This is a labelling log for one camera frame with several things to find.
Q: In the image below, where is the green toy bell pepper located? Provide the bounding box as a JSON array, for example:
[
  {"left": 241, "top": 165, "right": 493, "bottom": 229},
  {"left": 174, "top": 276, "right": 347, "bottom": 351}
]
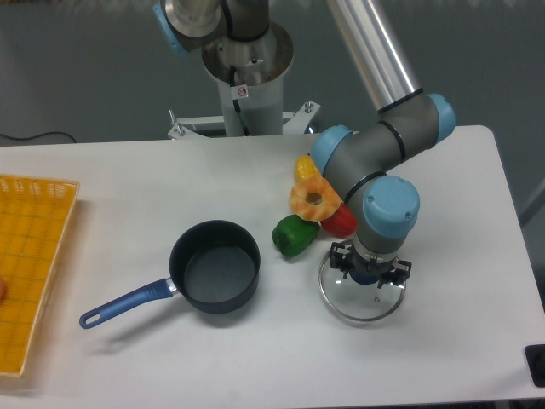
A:
[{"left": 272, "top": 214, "right": 320, "bottom": 258}]

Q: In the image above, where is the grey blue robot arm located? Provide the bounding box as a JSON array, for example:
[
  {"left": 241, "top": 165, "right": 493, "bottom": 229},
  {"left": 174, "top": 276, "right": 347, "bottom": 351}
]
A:
[{"left": 153, "top": 1, "right": 456, "bottom": 285}]

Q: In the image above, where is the black device at table edge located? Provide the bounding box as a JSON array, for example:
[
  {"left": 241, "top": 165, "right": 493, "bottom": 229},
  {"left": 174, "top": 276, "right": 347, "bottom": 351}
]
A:
[{"left": 525, "top": 344, "right": 545, "bottom": 388}]

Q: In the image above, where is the black cable on floor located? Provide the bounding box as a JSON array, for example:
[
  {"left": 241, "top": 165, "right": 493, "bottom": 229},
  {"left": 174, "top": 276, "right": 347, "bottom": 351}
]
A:
[{"left": 0, "top": 131, "right": 78, "bottom": 143}]

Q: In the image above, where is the glass lid blue knob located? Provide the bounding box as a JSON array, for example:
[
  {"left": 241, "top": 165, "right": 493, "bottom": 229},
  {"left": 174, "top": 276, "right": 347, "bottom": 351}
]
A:
[{"left": 318, "top": 254, "right": 406, "bottom": 323}]

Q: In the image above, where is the red toy bell pepper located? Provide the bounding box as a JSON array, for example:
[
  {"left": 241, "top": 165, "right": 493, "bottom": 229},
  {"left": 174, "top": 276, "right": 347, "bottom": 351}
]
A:
[{"left": 320, "top": 203, "right": 358, "bottom": 238}]

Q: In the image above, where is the grey silver gripper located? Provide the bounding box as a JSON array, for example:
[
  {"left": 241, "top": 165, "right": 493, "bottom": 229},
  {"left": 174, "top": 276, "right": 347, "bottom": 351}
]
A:
[{"left": 329, "top": 239, "right": 412, "bottom": 289}]

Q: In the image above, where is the orange toy donut ring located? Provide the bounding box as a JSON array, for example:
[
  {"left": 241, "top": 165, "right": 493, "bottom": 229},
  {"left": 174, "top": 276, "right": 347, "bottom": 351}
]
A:
[{"left": 289, "top": 176, "right": 342, "bottom": 222}]

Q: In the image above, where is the yellow toy bell pepper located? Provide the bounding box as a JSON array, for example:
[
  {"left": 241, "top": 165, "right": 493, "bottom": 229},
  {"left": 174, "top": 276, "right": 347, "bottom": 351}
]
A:
[{"left": 294, "top": 154, "right": 321, "bottom": 183}]

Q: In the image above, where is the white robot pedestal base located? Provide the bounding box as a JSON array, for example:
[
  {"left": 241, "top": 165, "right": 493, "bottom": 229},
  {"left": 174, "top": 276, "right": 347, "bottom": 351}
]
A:
[{"left": 168, "top": 22, "right": 320, "bottom": 140}]

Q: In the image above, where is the yellow plastic basket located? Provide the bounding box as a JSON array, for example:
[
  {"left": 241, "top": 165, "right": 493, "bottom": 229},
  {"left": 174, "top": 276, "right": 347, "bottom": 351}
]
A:
[{"left": 1, "top": 174, "right": 80, "bottom": 377}]

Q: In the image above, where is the black saucepan blue handle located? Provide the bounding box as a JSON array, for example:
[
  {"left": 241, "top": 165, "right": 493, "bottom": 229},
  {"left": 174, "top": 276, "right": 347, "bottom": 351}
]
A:
[{"left": 79, "top": 220, "right": 261, "bottom": 329}]

